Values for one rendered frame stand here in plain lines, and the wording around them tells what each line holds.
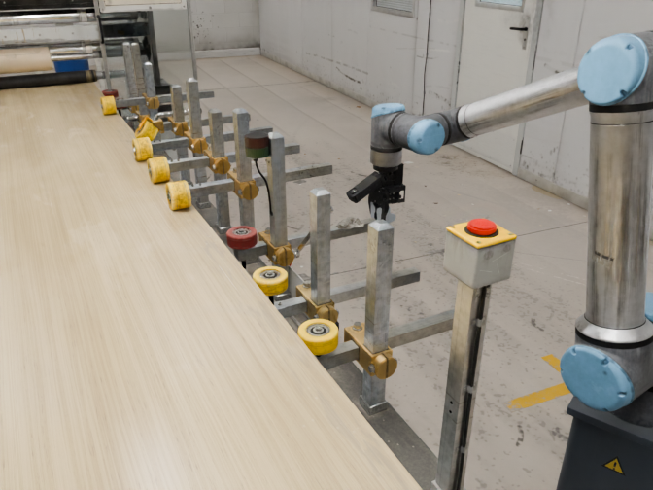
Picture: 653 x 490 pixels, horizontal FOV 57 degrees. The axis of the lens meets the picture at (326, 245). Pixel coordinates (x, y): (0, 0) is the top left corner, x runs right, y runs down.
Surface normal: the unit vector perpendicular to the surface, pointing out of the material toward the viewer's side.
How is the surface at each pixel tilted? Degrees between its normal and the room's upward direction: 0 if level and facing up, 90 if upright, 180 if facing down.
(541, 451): 0
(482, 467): 0
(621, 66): 83
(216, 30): 90
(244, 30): 90
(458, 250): 90
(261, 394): 0
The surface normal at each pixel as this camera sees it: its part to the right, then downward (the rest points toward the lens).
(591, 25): -0.92, 0.18
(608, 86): -0.82, 0.13
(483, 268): 0.45, 0.40
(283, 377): 0.00, -0.90
